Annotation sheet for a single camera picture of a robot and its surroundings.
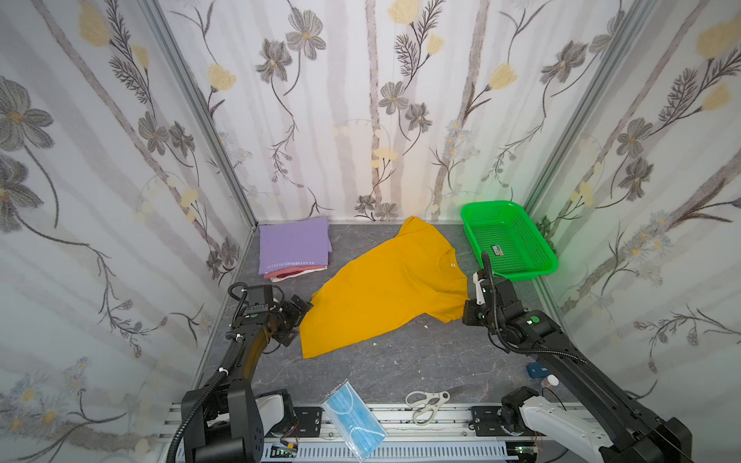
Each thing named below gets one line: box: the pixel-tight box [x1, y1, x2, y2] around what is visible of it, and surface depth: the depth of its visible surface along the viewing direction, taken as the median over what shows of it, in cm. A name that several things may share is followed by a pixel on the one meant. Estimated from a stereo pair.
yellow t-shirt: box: [299, 216, 470, 360], surface depth 100 cm
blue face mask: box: [321, 379, 388, 463], surface depth 76 cm
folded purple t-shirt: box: [258, 216, 333, 275], surface depth 110 cm
